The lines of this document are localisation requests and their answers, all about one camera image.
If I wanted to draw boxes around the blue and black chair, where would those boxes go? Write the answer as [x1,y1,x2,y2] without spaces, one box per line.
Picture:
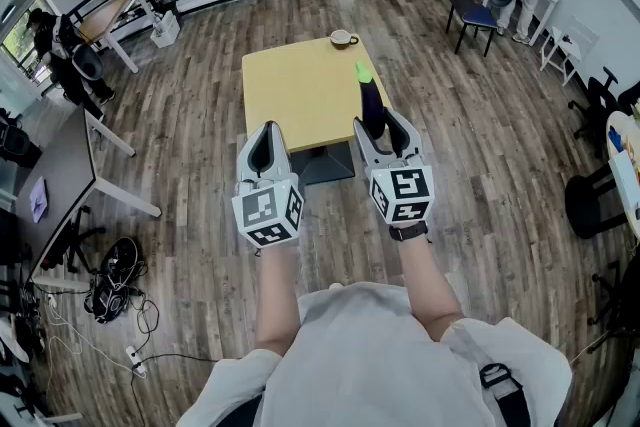
[444,0,499,59]

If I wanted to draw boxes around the beige cup with handle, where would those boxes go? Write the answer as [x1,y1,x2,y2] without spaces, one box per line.
[329,29,361,52]

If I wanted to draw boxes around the black device with tangled cables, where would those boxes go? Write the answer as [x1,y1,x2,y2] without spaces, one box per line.
[83,235,162,327]

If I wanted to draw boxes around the white power strip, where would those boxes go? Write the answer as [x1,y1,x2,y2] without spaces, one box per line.
[124,344,149,380]

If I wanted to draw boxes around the black round stool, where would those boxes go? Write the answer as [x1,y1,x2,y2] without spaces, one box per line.
[564,161,632,241]

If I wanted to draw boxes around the person's white shirt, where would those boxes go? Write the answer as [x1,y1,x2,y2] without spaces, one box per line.
[174,282,574,427]

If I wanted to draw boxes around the person's left forearm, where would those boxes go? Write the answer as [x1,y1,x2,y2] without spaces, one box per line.
[253,242,312,357]

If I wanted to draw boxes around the person's right forearm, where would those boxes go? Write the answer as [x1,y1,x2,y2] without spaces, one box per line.
[397,234,466,344]

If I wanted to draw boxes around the black wrist watch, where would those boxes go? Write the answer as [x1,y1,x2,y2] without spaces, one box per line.
[388,220,431,243]

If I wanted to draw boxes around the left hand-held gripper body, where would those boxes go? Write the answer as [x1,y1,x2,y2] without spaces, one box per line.
[230,171,305,249]

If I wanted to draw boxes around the black office chair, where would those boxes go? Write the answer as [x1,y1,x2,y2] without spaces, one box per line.
[566,65,622,157]

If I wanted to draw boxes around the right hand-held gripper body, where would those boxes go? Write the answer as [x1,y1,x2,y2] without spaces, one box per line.
[363,153,435,228]

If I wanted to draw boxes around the purple paper sheet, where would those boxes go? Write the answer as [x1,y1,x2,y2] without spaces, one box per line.
[28,176,50,224]

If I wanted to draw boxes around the grey table with white legs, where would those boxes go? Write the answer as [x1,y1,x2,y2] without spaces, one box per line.
[13,106,163,292]

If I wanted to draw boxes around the wooden table with white legs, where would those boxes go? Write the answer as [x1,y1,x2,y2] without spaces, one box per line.
[76,0,157,75]

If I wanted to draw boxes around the round white table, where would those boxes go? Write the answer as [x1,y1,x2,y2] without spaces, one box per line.
[605,109,640,237]

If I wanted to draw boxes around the black shoulder strap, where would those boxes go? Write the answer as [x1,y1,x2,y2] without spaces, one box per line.
[478,362,533,427]

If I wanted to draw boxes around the white storage bin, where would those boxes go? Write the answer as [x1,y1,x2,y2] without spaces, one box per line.
[149,9,182,49]

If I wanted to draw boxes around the light wooden square table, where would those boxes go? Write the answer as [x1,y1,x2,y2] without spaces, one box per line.
[241,37,394,187]

